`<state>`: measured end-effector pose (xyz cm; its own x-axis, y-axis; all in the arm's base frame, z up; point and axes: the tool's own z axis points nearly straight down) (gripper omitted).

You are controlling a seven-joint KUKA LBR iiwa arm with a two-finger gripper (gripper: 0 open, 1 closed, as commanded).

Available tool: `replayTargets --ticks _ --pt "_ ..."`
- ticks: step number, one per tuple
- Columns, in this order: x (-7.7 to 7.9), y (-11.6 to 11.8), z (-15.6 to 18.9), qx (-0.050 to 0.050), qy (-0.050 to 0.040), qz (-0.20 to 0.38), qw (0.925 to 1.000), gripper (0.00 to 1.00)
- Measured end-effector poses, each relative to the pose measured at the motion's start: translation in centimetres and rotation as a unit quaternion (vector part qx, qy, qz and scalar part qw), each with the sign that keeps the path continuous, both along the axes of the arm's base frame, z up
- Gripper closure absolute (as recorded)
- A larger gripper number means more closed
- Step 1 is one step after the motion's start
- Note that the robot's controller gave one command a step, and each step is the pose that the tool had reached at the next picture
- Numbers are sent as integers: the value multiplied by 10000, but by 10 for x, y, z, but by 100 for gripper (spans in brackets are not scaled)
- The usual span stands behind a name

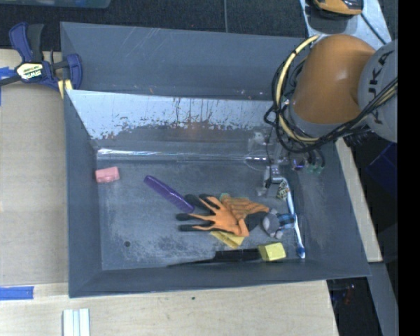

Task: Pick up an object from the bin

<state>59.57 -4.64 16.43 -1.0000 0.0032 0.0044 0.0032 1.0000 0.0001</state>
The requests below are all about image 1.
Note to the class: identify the leopard print small object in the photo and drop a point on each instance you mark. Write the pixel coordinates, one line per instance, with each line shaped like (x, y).
(282, 190)

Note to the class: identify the black comb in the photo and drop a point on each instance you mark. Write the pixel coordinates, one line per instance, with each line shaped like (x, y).
(234, 255)

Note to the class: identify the grey toy animal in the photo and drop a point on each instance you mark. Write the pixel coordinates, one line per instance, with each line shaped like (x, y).
(271, 222)

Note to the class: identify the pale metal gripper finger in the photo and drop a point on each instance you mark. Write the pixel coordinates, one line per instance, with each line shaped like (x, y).
(276, 175)
(257, 139)

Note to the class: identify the pink block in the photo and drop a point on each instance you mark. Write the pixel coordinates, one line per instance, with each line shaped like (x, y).
(107, 174)

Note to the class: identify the yellow cloth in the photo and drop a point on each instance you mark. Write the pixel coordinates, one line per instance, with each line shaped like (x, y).
(227, 239)

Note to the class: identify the blue and white toothbrush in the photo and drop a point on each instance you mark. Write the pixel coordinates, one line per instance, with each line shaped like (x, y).
(296, 226)

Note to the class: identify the grey metal bin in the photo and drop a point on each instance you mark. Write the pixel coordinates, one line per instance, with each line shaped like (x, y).
(154, 222)

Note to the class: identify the orange and black glove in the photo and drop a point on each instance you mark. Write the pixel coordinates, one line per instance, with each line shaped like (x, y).
(224, 219)

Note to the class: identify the yellow block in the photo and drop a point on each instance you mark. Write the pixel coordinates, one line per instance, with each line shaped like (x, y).
(272, 252)

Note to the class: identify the purple comb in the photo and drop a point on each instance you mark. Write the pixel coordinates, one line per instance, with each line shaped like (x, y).
(168, 192)

